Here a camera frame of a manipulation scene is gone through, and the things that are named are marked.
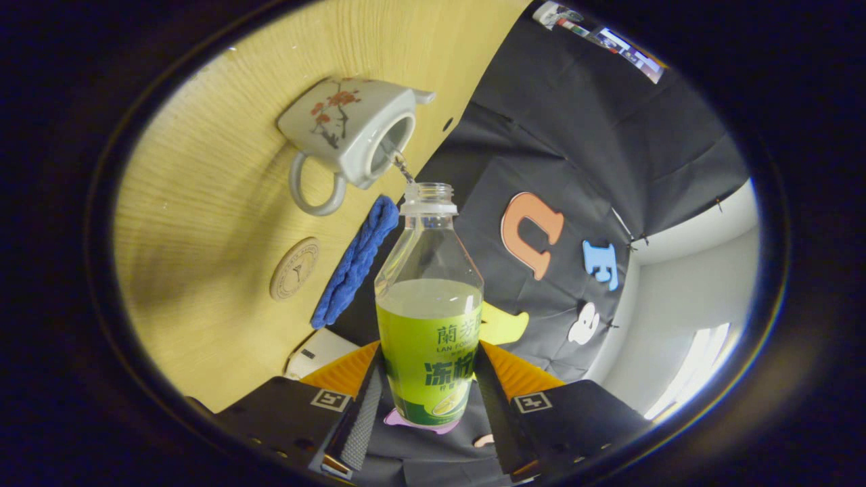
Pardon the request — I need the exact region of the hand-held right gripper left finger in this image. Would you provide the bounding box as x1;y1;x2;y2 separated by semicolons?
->
216;340;384;474

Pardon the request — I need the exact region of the ceiling light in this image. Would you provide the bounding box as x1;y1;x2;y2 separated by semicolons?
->
644;323;733;421

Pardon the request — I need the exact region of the round brown coaster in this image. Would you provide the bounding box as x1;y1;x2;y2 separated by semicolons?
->
269;237;321;301

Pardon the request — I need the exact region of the white toaster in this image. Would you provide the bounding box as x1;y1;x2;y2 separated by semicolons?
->
284;328;361;380

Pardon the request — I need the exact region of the computer monitor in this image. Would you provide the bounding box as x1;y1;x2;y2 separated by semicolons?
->
532;0;668;85

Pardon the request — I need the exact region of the green label water bottle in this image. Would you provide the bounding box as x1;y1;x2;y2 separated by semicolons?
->
374;183;485;427

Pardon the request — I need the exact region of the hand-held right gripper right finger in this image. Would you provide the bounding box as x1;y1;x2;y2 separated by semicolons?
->
473;340;652;478

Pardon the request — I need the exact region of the white floral teacup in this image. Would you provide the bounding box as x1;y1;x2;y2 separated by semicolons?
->
276;76;436;217

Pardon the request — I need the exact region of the blue towel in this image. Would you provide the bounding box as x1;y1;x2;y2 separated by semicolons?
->
311;195;400;330

